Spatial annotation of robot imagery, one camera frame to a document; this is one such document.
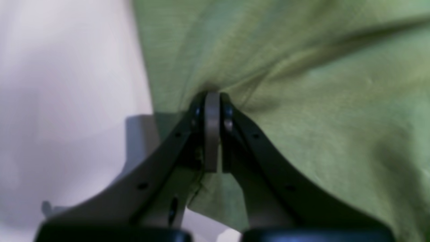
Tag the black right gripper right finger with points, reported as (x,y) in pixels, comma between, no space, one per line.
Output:
(282,204)

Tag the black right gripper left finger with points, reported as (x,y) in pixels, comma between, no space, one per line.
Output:
(148,204)

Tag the green t-shirt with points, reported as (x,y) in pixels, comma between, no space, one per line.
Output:
(340,87)

